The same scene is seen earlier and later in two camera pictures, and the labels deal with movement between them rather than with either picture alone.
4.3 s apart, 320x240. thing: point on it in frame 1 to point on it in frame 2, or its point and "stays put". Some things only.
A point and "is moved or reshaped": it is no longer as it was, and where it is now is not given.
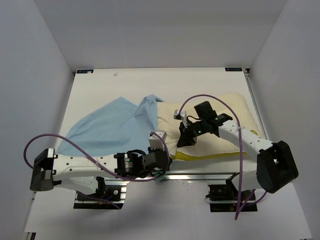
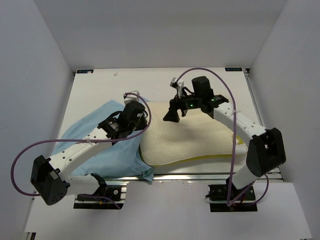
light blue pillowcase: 118,127 is moved or reshaped
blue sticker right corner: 233,69 stays put
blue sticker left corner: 84,71 stays put
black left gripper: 150,150 to 143,124
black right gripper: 186,138 to 175,104
